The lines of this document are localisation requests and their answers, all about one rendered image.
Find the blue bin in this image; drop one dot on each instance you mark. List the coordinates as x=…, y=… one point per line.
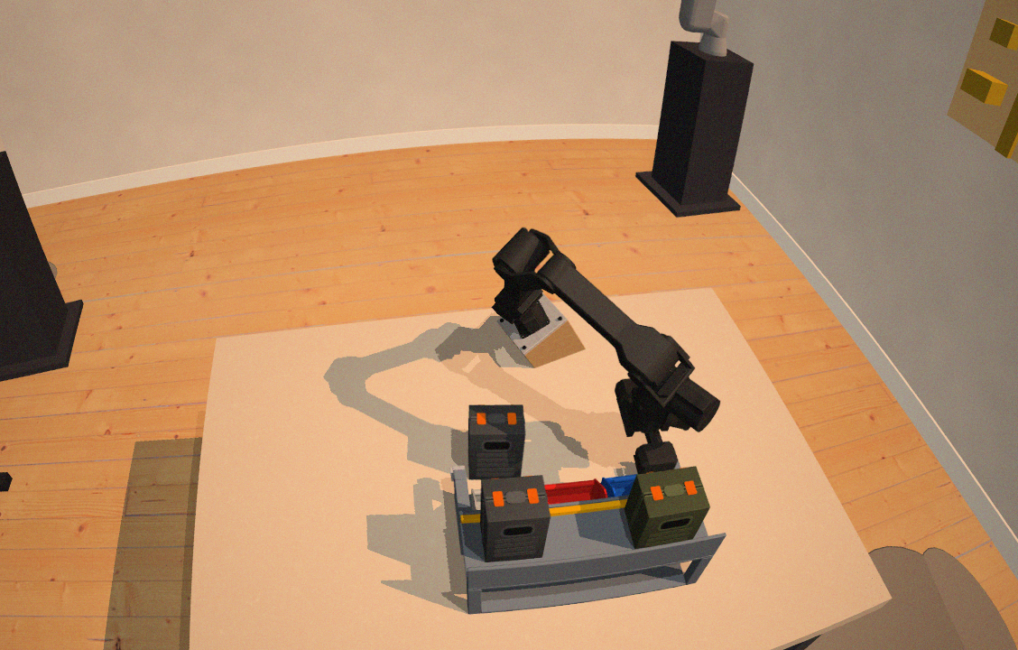
x=621, y=485

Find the yellow flat bar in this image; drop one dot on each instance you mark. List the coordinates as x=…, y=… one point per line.
x=566, y=510

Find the red open bin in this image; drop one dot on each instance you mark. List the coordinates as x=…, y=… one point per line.
x=575, y=491

